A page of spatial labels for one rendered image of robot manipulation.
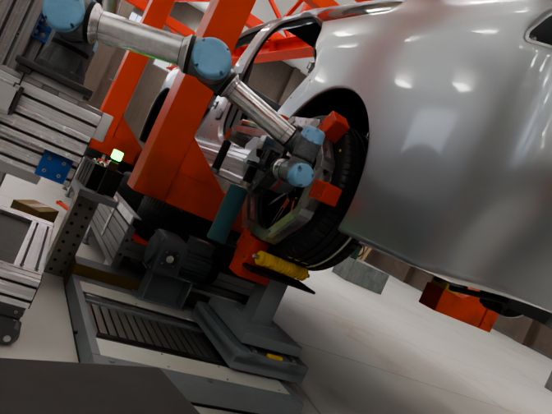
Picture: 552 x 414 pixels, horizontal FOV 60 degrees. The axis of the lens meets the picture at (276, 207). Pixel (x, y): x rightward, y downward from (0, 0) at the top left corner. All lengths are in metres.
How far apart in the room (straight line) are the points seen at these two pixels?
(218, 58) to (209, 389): 1.08
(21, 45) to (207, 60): 0.67
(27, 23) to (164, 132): 0.75
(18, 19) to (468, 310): 3.24
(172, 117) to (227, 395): 1.24
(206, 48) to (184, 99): 0.86
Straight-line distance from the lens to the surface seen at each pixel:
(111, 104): 4.19
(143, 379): 0.98
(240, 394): 1.83
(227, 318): 2.11
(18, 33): 1.86
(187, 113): 2.31
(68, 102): 1.64
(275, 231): 1.89
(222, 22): 2.39
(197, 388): 1.75
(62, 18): 1.53
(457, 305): 3.71
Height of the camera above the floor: 0.74
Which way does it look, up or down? level
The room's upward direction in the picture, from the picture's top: 25 degrees clockwise
